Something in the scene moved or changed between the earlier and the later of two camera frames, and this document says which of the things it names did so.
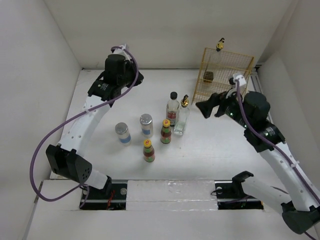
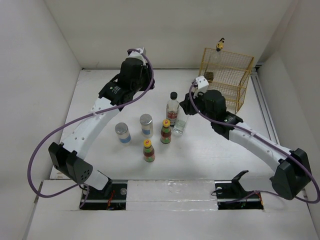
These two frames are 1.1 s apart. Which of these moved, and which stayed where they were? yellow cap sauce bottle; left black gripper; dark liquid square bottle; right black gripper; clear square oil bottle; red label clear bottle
Moved: right black gripper; left black gripper
Stayed: clear square oil bottle; yellow cap sauce bottle; red label clear bottle; dark liquid square bottle
